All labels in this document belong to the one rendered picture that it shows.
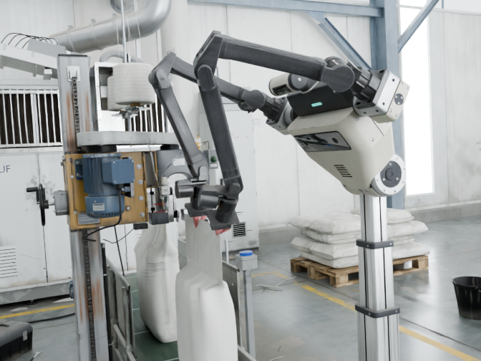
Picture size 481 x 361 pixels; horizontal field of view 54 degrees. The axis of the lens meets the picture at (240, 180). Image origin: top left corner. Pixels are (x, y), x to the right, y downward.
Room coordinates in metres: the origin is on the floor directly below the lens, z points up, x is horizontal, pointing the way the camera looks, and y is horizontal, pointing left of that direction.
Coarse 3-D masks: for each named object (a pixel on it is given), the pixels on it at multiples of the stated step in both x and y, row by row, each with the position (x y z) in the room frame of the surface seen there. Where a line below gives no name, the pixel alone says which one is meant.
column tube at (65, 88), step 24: (72, 96) 2.02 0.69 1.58; (72, 120) 2.02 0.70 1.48; (72, 144) 2.02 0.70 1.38; (72, 240) 2.01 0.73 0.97; (96, 240) 2.05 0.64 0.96; (72, 264) 2.03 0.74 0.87; (96, 264) 2.04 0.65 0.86; (96, 288) 2.04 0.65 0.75; (96, 312) 2.04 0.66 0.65; (96, 336) 2.03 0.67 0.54
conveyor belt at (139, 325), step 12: (132, 276) 3.73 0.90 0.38; (132, 288) 3.39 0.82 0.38; (132, 300) 3.09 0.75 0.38; (132, 312) 2.84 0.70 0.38; (144, 324) 2.61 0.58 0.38; (144, 336) 2.44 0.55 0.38; (144, 348) 2.28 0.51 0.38; (156, 348) 2.27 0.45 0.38; (168, 348) 2.26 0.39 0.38; (144, 360) 2.13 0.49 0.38; (156, 360) 2.13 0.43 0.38; (168, 360) 2.12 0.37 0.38
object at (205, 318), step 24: (192, 240) 2.01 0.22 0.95; (216, 240) 1.67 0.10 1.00; (192, 264) 2.00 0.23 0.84; (216, 264) 1.68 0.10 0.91; (192, 288) 1.75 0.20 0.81; (216, 288) 1.73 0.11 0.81; (192, 312) 1.73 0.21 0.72; (216, 312) 1.70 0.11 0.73; (192, 336) 1.73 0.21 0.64; (216, 336) 1.69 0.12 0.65; (192, 360) 1.76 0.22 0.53; (216, 360) 1.69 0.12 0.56
